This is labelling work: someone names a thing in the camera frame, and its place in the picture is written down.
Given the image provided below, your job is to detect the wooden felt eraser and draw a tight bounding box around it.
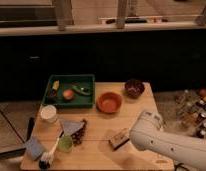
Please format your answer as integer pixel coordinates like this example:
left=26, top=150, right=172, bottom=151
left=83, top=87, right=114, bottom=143
left=109, top=129, right=130, bottom=150

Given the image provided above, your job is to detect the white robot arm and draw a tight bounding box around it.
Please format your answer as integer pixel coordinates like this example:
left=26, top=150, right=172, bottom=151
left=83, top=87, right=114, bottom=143
left=129, top=110, right=206, bottom=171

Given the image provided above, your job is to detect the red orange bowl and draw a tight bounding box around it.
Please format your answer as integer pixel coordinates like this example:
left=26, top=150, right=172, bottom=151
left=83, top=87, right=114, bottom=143
left=96, top=92, right=122, bottom=114

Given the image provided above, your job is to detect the dark maroon bowl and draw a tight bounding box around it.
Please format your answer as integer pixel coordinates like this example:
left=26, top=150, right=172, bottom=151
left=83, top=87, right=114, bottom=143
left=124, top=79, right=145, bottom=98

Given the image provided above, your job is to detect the green plastic tray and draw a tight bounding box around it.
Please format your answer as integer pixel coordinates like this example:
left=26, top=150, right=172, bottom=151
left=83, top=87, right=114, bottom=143
left=42, top=74, right=95, bottom=108

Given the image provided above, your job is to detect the green cucumber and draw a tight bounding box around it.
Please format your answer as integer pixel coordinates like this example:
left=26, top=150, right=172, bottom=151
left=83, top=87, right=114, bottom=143
left=72, top=85, right=92, bottom=96

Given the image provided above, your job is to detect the red apple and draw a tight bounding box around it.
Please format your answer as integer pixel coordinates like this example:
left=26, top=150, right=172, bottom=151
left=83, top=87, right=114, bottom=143
left=62, top=89, right=75, bottom=101

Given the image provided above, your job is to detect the yellow banana piece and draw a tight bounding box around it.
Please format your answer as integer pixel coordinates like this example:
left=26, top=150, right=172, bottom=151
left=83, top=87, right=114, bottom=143
left=52, top=81, right=59, bottom=91

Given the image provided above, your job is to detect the dark eggplant piece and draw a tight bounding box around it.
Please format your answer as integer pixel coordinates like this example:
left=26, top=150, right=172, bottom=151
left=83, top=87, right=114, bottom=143
left=46, top=89, right=58, bottom=102

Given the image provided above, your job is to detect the dark grape bunch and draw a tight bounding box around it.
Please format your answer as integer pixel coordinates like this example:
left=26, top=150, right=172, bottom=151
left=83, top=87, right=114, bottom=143
left=71, top=119, right=87, bottom=146

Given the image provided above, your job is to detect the white cup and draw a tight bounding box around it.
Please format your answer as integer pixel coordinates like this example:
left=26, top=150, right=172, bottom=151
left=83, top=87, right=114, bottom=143
left=40, top=105, right=57, bottom=123

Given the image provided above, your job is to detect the small green cup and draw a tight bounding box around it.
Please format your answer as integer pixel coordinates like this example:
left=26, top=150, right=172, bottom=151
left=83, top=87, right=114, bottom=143
left=57, top=135, right=74, bottom=152

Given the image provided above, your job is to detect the white black dish brush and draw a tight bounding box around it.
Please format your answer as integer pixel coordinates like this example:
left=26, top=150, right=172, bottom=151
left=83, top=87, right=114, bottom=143
left=39, top=140, right=59, bottom=170

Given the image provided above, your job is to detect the black handle tool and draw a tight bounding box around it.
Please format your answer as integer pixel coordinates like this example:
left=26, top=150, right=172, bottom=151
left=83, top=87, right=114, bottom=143
left=27, top=117, right=34, bottom=140

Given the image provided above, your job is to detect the black cable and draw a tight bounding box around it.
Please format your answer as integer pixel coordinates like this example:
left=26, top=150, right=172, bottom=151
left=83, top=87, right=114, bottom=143
left=174, top=162, right=189, bottom=171

